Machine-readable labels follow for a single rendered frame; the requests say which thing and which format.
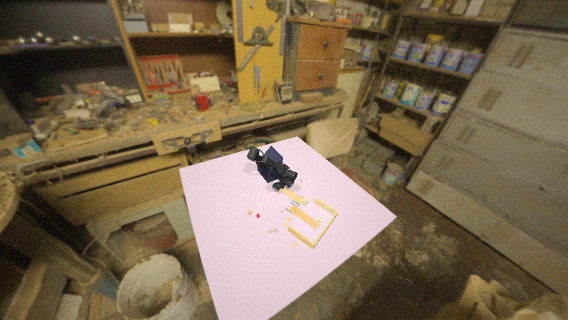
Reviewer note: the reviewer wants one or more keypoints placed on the cream u-shaped wall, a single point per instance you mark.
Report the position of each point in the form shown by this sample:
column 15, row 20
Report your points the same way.
column 312, row 222

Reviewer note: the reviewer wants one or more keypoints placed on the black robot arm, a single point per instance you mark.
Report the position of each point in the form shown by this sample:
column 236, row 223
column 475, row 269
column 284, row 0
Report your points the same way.
column 266, row 162

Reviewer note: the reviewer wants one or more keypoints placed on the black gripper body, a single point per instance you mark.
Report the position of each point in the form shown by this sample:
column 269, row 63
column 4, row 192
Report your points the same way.
column 278, row 185

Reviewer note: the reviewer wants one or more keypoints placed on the orange polka-dotted flat strip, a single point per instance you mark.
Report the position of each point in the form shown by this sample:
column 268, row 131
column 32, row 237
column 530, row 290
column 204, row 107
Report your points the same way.
column 295, row 210

